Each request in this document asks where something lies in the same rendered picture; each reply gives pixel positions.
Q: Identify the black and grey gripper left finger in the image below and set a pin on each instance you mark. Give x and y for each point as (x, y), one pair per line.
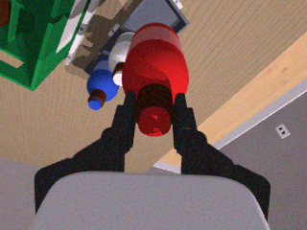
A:
(107, 154)

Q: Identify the green crate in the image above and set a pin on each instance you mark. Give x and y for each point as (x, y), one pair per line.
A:
(22, 39)

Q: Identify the dark grey tray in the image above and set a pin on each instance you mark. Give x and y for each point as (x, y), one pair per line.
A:
(161, 11)

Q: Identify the red bottle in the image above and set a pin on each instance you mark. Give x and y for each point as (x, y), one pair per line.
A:
(155, 69)

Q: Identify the blue bottle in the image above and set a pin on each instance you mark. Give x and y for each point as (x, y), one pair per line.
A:
(101, 85)

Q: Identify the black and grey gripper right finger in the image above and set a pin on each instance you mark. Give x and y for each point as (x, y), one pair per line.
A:
(200, 158)

